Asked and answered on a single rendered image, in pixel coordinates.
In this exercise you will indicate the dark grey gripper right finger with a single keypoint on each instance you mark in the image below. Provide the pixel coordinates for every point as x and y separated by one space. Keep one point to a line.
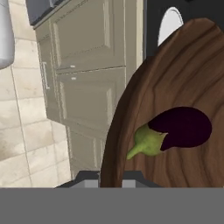
132 178

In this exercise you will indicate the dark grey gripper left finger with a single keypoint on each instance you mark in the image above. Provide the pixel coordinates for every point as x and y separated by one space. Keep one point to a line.
87 178

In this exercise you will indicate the white round microwave plate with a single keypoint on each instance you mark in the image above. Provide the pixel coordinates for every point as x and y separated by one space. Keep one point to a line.
169 24

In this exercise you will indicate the purple eggplant with green stem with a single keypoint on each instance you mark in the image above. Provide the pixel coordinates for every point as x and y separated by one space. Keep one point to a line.
180 128

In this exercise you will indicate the beige drawer front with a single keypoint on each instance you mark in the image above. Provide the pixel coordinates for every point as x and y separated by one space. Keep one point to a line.
83 151
90 99

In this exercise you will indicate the white rounded object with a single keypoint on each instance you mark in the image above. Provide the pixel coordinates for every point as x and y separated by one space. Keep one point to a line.
5 32

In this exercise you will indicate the brown wooden bowl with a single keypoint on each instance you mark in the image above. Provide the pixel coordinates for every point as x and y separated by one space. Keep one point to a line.
180 78

